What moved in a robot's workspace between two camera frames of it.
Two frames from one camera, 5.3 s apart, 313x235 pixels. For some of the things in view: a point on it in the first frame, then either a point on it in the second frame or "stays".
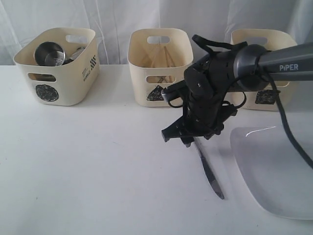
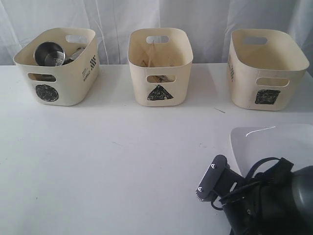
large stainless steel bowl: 44,77 stays
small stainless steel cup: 49,54 stays
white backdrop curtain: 112,20 stays
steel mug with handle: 76,54 stays
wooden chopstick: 153,60 to 151,53
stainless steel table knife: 209,174 to 163,79
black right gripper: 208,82 to 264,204
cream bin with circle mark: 65,84 stays
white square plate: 281,180 stays
